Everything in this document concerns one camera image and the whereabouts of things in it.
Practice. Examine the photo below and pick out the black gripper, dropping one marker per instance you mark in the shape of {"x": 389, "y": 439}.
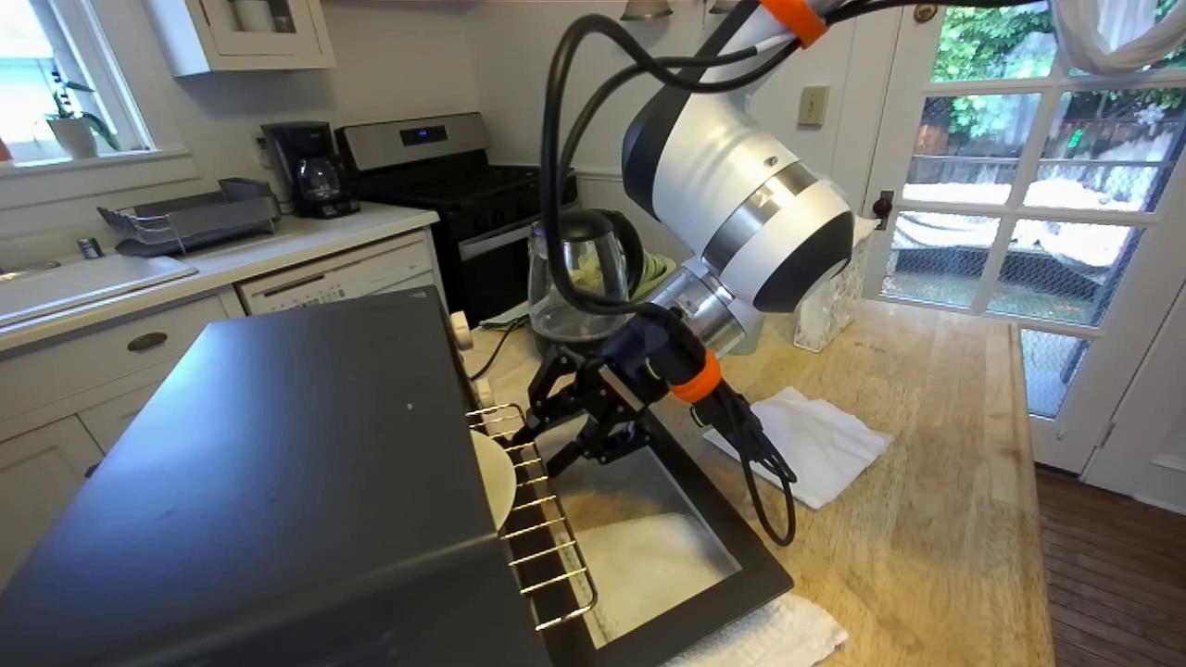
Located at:
{"x": 641, "y": 357}

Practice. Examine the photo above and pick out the white plate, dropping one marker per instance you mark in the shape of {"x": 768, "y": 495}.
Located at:
{"x": 493, "y": 475}

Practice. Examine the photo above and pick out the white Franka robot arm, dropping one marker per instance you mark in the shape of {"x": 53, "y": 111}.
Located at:
{"x": 744, "y": 185}

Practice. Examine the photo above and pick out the black silver toaster oven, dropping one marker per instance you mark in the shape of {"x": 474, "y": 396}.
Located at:
{"x": 273, "y": 495}

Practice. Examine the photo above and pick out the glass electric kettle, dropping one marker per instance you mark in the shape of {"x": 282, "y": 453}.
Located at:
{"x": 605, "y": 247}

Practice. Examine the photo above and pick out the white paper napkin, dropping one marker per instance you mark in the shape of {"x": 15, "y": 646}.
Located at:
{"x": 817, "y": 446}

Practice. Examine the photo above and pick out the black steel stove range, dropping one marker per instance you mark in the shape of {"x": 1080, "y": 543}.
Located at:
{"x": 493, "y": 196}

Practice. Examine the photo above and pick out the white folded towel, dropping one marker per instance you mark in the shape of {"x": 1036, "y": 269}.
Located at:
{"x": 765, "y": 636}

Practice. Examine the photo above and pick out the white counter cabinets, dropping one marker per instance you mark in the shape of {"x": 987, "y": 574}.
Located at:
{"x": 334, "y": 280}

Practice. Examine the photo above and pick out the black coffee maker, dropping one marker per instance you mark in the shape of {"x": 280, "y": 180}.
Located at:
{"x": 308, "y": 173}

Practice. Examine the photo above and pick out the grey dish rack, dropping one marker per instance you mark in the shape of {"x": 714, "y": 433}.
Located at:
{"x": 196, "y": 216}

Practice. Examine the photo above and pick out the white french door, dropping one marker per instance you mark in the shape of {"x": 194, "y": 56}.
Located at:
{"x": 987, "y": 123}

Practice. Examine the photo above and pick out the white kitchen sink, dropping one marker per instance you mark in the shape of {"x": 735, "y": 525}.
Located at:
{"x": 74, "y": 289}

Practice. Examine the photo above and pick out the small white plant pot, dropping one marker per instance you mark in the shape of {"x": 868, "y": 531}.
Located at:
{"x": 74, "y": 133}

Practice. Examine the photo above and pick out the kitchen window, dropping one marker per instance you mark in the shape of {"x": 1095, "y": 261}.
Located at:
{"x": 25, "y": 76}

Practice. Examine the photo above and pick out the beige light switch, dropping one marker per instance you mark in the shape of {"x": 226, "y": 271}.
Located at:
{"x": 814, "y": 107}

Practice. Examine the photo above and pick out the white wall cabinet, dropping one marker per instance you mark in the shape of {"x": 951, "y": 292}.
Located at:
{"x": 236, "y": 38}

